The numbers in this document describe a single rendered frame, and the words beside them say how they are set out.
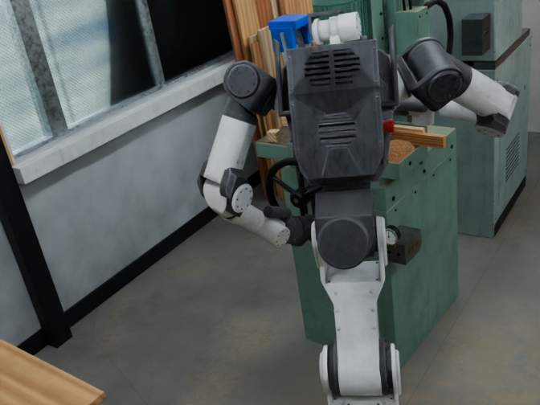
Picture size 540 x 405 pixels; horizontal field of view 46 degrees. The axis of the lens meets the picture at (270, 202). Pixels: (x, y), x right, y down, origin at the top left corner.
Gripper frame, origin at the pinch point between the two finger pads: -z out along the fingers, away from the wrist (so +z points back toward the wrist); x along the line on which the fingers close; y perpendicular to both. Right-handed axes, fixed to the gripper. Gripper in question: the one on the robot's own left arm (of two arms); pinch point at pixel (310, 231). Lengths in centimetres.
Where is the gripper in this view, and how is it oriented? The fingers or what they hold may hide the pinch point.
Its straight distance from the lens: 203.6
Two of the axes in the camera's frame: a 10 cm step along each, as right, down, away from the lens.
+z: -6.0, -0.7, -8.0
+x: 6.1, -6.9, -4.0
